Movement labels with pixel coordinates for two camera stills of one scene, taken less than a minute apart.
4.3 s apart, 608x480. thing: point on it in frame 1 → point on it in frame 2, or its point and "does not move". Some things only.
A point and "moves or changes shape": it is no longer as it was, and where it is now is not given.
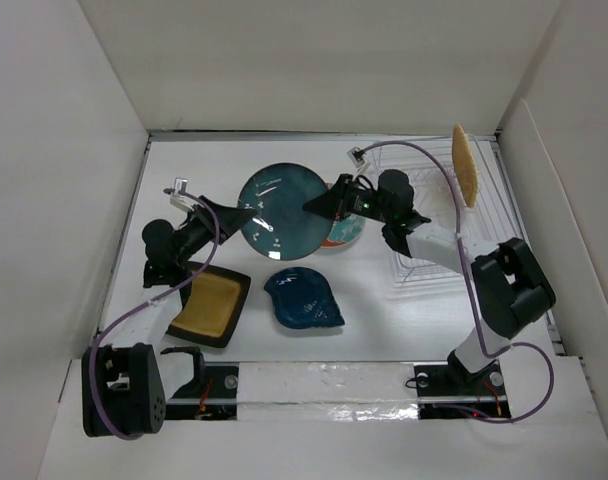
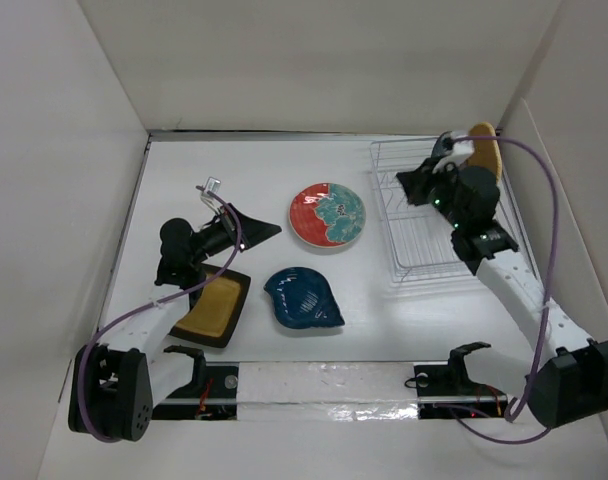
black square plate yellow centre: x=211 y=304 does not move
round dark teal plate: x=282 y=228 → x=443 y=145
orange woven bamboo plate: x=465 y=166 moves or changes shape
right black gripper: x=335 y=203 → x=415 y=184
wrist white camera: x=357 y=156 → x=463 y=147
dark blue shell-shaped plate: x=303 y=299 does not move
